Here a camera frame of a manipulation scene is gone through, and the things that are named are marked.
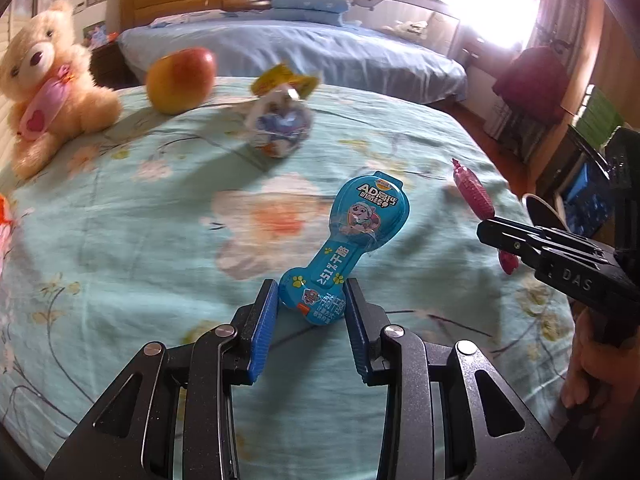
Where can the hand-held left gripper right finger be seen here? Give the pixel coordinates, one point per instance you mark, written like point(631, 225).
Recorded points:
point(357, 330)

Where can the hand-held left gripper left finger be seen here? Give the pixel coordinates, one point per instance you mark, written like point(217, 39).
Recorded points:
point(262, 330)

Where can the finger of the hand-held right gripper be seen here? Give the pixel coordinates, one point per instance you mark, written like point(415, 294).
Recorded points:
point(570, 242)
point(510, 242)

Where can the pink candy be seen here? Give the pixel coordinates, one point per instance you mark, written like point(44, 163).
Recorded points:
point(472, 192)

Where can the blue cartoon lollipop packet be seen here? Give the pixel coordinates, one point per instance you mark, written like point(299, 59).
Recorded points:
point(345, 240)

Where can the person's right hand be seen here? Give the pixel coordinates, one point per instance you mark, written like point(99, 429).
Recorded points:
point(587, 360)

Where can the dark round chair back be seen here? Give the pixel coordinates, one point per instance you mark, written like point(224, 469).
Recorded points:
point(547, 210)

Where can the blue patterned box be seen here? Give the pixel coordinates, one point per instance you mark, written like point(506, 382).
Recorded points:
point(585, 200)

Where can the green box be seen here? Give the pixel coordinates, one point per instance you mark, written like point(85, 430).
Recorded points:
point(605, 112)

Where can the floral light blue tablecloth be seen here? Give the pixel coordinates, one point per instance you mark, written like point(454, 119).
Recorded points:
point(150, 240)

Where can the dark red hanging garment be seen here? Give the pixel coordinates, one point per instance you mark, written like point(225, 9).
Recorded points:
point(532, 85)

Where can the white blue cartoon wrapper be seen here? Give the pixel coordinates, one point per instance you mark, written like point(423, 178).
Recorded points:
point(277, 122)

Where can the window curtain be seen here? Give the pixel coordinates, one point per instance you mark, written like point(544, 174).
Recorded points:
point(557, 5)

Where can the yellow snack wrapper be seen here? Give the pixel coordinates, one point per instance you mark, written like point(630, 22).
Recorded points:
point(282, 79)

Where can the red yellow apple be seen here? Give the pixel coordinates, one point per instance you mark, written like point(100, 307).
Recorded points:
point(180, 80)

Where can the bed with blue sheet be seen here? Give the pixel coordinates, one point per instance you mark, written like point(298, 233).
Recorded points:
point(300, 52)

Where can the dark wooden nightstand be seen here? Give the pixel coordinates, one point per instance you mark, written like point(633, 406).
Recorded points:
point(110, 67)

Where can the folded blue blankets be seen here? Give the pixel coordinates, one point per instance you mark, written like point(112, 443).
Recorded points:
point(310, 5)

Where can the cream teddy bear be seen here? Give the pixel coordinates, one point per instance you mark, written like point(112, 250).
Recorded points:
point(47, 90)

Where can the white crib rail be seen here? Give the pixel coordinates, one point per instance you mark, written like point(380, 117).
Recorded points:
point(400, 10)

